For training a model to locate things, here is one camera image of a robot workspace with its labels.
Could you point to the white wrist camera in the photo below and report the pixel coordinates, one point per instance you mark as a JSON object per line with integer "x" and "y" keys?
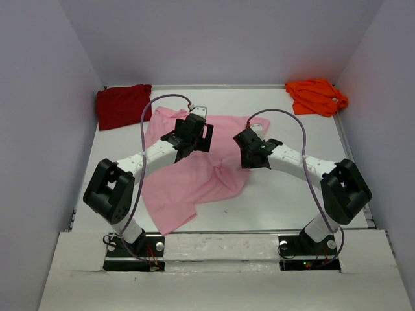
{"x": 257, "y": 127}
{"x": 201, "y": 111}

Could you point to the pink t shirt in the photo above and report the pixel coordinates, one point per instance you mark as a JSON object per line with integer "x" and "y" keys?
{"x": 171, "y": 193}

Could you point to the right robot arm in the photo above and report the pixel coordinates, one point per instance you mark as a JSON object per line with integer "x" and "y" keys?
{"x": 344, "y": 190}

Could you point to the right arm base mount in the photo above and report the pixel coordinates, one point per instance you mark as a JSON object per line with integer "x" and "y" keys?
{"x": 298, "y": 252}

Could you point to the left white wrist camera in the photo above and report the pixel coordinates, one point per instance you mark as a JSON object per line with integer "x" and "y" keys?
{"x": 201, "y": 111}

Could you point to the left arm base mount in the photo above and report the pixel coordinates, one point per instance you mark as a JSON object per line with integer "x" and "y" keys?
{"x": 124, "y": 257}

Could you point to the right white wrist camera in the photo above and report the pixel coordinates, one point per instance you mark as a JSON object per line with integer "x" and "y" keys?
{"x": 257, "y": 127}

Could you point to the orange t shirt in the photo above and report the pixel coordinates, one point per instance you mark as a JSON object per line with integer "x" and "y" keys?
{"x": 316, "y": 96}

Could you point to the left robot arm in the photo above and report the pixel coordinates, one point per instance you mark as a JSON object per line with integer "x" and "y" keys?
{"x": 110, "y": 190}

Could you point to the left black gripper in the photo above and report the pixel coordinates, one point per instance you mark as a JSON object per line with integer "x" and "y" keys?
{"x": 203, "y": 144}

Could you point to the dark red folded t shirt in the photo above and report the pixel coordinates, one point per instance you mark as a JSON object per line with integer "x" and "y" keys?
{"x": 121, "y": 106}

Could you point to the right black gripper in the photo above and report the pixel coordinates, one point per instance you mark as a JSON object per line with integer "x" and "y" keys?
{"x": 245, "y": 161}

